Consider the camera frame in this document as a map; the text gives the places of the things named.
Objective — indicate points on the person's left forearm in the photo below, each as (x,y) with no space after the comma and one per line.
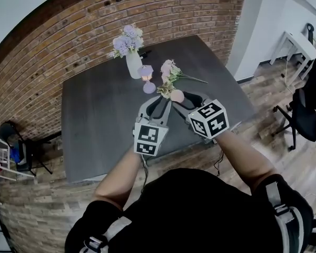
(116,180)

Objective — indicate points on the white table leg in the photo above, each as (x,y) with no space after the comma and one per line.
(93,178)
(235,128)

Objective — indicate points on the white desk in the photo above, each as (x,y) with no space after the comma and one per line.
(297,41)

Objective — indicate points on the purple lantern lamp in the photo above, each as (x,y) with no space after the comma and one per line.
(147,75)

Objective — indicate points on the person's right forearm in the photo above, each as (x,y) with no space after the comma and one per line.
(247,162)

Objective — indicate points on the white ceramic vase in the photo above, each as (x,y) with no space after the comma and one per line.
(133,67)

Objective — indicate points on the black folding chair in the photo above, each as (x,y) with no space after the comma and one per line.
(26,151)

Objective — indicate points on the black office chair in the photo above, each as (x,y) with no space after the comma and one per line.
(308,115)

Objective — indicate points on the blue item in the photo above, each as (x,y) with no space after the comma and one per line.
(15,155)

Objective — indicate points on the cream flower bouquet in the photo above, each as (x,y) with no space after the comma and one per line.
(169,70)

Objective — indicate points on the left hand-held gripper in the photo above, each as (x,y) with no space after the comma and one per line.
(148,138)

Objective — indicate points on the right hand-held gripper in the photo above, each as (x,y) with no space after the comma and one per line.
(209,120)

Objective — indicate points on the purple flower bunch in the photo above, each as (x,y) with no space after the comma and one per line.
(125,42)

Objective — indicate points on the small potted plant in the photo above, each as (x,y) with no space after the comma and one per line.
(165,90)

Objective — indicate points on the white shelf rack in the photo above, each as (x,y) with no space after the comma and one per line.
(2,162)

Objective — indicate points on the person's black shirt torso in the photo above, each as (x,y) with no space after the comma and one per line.
(195,215)

